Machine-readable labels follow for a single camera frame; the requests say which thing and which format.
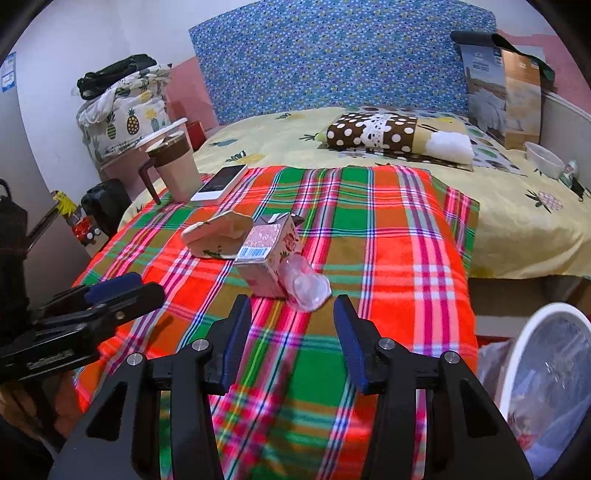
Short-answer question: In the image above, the crumpled paper box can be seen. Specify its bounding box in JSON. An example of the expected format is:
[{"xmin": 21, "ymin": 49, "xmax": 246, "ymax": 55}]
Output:
[{"xmin": 181, "ymin": 211, "xmax": 253, "ymax": 260}]

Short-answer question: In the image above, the clear trash bag liner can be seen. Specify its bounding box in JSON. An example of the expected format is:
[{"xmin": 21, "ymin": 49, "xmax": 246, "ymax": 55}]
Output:
[{"xmin": 478, "ymin": 315, "xmax": 590, "ymax": 479}]

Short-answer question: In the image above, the black clothes pile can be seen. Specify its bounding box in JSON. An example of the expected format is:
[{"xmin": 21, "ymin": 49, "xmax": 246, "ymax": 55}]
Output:
[{"xmin": 76, "ymin": 54, "xmax": 156, "ymax": 100}]

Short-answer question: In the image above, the red toy car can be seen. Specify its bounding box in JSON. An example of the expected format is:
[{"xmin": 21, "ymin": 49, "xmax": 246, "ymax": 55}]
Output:
[{"xmin": 72, "ymin": 216, "xmax": 102, "ymax": 246}]

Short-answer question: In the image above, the pineapple print folded quilt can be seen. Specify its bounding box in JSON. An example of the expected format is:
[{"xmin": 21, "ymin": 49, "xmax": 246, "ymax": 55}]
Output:
[{"xmin": 76, "ymin": 64, "xmax": 171, "ymax": 166}]

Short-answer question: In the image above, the left hand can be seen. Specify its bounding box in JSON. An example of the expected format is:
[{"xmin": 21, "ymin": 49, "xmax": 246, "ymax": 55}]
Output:
[{"xmin": 1, "ymin": 372, "xmax": 83, "ymax": 440}]

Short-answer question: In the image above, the small black object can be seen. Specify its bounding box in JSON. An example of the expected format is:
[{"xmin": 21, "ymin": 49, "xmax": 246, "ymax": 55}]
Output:
[{"xmin": 570, "ymin": 178, "xmax": 591, "ymax": 202}]

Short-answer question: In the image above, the yellow pineapple bed sheet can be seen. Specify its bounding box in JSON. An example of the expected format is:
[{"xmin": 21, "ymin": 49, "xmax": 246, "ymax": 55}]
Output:
[{"xmin": 117, "ymin": 105, "xmax": 591, "ymax": 280}]

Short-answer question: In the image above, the white round trash bin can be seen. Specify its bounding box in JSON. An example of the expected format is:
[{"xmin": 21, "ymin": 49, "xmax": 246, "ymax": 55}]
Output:
[{"xmin": 495, "ymin": 303, "xmax": 590, "ymax": 479}]

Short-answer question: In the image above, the black suitcase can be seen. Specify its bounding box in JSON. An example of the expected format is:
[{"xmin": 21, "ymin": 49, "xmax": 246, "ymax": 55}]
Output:
[{"xmin": 81, "ymin": 179, "xmax": 131, "ymax": 238}]

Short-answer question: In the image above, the white plastic bowl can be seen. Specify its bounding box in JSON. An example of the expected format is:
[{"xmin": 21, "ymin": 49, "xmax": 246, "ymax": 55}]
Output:
[{"xmin": 524, "ymin": 142, "xmax": 565, "ymax": 180}]

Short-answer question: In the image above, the white bed footboard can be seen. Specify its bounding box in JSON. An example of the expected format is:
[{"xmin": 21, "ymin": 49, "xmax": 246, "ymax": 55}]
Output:
[{"xmin": 540, "ymin": 92, "xmax": 591, "ymax": 188}]

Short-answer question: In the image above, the brown polka dot pillow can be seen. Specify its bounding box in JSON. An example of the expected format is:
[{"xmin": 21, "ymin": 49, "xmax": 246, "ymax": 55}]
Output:
[{"xmin": 315, "ymin": 107, "xmax": 475, "ymax": 169}]

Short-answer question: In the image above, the white smartphone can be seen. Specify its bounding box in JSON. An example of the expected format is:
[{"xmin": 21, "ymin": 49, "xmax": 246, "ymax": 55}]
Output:
[{"xmin": 190, "ymin": 164, "xmax": 247, "ymax": 205}]

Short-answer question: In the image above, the red green plaid cloth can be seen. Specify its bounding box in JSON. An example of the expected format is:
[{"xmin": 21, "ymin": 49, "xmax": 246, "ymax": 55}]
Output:
[{"xmin": 75, "ymin": 166, "xmax": 478, "ymax": 479}]

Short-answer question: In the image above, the pink drink carton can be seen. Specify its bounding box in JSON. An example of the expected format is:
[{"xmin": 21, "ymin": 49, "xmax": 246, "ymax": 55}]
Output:
[{"xmin": 233, "ymin": 212, "xmax": 303, "ymax": 298}]

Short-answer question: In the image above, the blue dotted headboard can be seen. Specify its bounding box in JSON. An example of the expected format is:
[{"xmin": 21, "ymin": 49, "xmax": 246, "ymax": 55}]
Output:
[{"xmin": 189, "ymin": 1, "xmax": 497, "ymax": 124}]

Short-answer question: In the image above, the pink brown travel mug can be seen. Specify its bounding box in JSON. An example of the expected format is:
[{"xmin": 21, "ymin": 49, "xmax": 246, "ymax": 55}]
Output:
[{"xmin": 138, "ymin": 131, "xmax": 202, "ymax": 205}]

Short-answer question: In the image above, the bedding package box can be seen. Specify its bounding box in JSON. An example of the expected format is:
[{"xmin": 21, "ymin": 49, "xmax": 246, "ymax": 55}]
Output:
[{"xmin": 451, "ymin": 31, "xmax": 555, "ymax": 149}]

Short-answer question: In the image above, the small green jar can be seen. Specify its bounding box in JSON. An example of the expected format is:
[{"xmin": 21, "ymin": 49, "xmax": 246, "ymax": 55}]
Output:
[{"xmin": 559, "ymin": 159, "xmax": 578, "ymax": 189}]

